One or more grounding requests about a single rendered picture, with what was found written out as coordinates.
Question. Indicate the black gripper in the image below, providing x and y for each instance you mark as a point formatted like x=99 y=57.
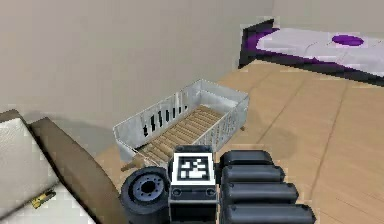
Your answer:
x=146 y=195

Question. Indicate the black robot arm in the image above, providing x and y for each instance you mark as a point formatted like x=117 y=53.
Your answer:
x=256 y=193

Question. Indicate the brown armchair with cream cushions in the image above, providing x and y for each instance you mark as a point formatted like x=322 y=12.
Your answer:
x=40 y=173

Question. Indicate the white slatted crib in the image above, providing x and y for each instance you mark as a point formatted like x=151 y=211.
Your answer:
x=186 y=125

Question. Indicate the small yellow and black object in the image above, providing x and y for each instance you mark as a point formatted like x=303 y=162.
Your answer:
x=42 y=198

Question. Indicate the black bed with white cover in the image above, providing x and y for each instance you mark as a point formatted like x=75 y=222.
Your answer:
x=316 y=53

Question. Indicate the purple round pillow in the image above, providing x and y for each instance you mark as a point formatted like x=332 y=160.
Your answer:
x=347 y=40

